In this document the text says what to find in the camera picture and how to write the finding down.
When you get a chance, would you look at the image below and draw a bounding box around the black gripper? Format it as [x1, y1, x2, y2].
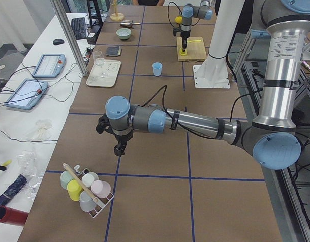
[114, 131, 133, 156]
[179, 24, 191, 50]

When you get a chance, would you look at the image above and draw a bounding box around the yellow lemon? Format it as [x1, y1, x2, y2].
[175, 16, 182, 24]

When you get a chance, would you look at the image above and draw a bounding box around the light blue plastic cup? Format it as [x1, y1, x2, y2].
[152, 62, 163, 77]

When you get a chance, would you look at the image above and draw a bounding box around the white cup in rack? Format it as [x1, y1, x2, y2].
[81, 172, 99, 188]

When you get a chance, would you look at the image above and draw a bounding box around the pink cup in rack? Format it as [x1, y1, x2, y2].
[91, 180, 111, 198]

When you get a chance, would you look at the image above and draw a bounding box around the white cup rack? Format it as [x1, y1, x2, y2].
[63, 163, 114, 218]

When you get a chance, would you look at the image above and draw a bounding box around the yellow cup in rack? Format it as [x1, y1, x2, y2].
[67, 179, 83, 201]

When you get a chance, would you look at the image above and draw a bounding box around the mint green cup in rack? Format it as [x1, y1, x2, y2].
[60, 171, 74, 190]

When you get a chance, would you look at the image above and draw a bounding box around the grey cup in rack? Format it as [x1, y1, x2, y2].
[79, 191, 96, 212]

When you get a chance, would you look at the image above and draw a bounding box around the yellow plastic knife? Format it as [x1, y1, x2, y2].
[187, 39, 202, 43]

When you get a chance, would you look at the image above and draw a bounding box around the wooden cutting board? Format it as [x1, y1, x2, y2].
[176, 37, 207, 62]

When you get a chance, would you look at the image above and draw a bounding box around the white pillar with base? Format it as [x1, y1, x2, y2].
[193, 0, 245, 89]

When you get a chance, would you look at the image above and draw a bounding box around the metal scoop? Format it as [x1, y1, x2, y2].
[120, 20, 141, 28]

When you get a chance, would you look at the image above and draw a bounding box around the green bowl with ice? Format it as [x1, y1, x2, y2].
[116, 28, 132, 40]

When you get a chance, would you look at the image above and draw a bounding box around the wooden mug tree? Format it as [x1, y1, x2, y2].
[110, 0, 125, 21]

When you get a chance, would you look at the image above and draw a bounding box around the cream plastic tray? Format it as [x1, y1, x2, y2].
[86, 59, 121, 88]

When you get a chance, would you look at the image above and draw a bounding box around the clear wine glass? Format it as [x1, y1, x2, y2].
[93, 50, 107, 78]

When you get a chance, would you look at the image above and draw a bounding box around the crumpled clear plastic bag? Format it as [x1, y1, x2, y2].
[16, 151, 44, 201]

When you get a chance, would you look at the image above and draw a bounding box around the teach pendant near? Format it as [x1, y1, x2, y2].
[5, 79, 48, 110]

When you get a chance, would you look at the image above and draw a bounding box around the teach pendant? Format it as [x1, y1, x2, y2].
[32, 54, 66, 78]
[5, 79, 48, 110]

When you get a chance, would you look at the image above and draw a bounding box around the black keyboard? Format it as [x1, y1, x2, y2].
[71, 17, 87, 40]

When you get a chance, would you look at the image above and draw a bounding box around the teach pendant far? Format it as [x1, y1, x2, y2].
[32, 54, 66, 78]

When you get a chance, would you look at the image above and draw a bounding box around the black computer mouse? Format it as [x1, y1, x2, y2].
[53, 39, 64, 46]

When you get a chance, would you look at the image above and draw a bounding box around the folded dark blue umbrella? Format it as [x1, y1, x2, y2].
[0, 174, 27, 206]

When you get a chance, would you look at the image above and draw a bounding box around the red cylinder bottle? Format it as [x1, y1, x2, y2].
[0, 206, 29, 226]

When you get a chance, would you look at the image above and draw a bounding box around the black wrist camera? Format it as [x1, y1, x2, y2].
[96, 114, 113, 134]

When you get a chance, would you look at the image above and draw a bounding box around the aluminium frame post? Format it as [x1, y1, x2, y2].
[50, 0, 88, 77]

